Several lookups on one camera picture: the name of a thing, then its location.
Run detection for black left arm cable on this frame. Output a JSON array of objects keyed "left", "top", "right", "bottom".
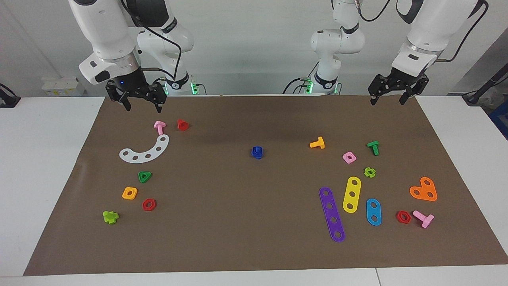
[{"left": 356, "top": 0, "right": 489, "bottom": 63}]

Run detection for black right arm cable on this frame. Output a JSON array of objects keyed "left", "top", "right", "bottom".
[{"left": 119, "top": 0, "right": 184, "bottom": 82}]

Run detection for blue crate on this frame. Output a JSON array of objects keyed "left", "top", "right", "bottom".
[{"left": 489, "top": 99, "right": 508, "bottom": 140}]

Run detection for yellow three-hole plate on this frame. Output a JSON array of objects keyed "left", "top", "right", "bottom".
[{"left": 343, "top": 176, "right": 362, "bottom": 214}]

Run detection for white curved perforated plate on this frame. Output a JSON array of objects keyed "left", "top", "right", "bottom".
[{"left": 119, "top": 134, "right": 170, "bottom": 164}]

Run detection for black base cables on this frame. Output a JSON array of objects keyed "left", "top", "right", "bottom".
[{"left": 283, "top": 64, "right": 320, "bottom": 95}]

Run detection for orange heart-shaped plate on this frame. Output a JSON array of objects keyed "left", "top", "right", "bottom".
[{"left": 409, "top": 177, "right": 438, "bottom": 202}]

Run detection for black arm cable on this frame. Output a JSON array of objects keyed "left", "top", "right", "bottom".
[
  {"left": 119, "top": 0, "right": 184, "bottom": 82},
  {"left": 356, "top": 0, "right": 489, "bottom": 63}
]

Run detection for blue two-hole plate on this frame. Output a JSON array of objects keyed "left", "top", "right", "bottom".
[{"left": 366, "top": 198, "right": 382, "bottom": 226}]

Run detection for black stand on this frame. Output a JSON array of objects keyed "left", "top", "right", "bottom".
[{"left": 462, "top": 66, "right": 508, "bottom": 106}]

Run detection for white and yellow box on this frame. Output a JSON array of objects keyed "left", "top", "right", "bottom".
[{"left": 41, "top": 77, "right": 86, "bottom": 97}]

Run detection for purple four-hole plate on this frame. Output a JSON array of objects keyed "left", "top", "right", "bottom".
[{"left": 319, "top": 187, "right": 346, "bottom": 243}]

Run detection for black device with cable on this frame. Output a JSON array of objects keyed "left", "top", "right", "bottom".
[{"left": 0, "top": 83, "right": 21, "bottom": 109}]

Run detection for brown table mat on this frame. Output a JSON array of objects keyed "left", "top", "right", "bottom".
[{"left": 23, "top": 95, "right": 508, "bottom": 276}]

